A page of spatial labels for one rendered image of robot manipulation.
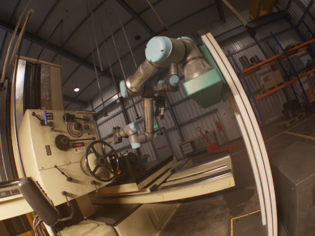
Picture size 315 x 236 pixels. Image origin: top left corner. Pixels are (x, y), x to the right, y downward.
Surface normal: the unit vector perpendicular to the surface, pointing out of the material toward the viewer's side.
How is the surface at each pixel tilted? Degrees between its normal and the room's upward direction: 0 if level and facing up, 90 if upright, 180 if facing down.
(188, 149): 90
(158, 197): 90
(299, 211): 90
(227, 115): 90
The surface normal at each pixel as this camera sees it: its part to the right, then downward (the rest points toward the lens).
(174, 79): -0.04, -0.18
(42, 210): 0.69, -0.37
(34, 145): 0.83, -0.38
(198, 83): -0.41, -0.02
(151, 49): -0.74, 0.17
